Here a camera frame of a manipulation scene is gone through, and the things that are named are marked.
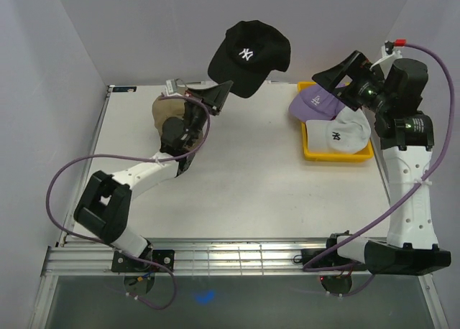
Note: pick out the aluminium frame rail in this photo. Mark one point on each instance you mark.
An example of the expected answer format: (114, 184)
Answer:
(192, 258)

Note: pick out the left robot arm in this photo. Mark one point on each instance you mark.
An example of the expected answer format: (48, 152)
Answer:
(103, 208)

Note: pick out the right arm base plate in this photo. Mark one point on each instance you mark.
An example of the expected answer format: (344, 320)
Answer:
(333, 261)

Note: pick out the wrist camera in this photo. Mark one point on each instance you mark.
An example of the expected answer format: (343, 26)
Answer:
(175, 87)
(390, 53)

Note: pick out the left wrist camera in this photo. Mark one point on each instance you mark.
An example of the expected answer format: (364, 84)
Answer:
(175, 87)

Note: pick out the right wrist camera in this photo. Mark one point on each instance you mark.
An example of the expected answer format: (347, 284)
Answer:
(390, 53)

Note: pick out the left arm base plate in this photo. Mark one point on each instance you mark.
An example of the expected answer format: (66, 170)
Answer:
(157, 260)

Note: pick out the black baseball cap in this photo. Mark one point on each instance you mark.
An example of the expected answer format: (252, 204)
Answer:
(250, 51)

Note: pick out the purple baseball cap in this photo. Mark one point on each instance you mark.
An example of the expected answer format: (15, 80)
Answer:
(315, 103)

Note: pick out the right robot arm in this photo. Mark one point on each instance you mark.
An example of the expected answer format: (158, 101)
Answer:
(406, 139)

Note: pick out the yellow plastic tray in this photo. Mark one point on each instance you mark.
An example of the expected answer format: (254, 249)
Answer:
(365, 154)

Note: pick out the beige baseball cap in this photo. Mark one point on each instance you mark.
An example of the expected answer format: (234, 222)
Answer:
(175, 138)

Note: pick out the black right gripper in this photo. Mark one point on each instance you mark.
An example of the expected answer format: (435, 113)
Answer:
(356, 67)

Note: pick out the dark label sticker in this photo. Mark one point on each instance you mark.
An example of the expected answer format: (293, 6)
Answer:
(124, 89)

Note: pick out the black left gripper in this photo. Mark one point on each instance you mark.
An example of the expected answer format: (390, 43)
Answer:
(213, 97)

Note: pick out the white baseball cap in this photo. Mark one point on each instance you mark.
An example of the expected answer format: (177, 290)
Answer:
(348, 133)

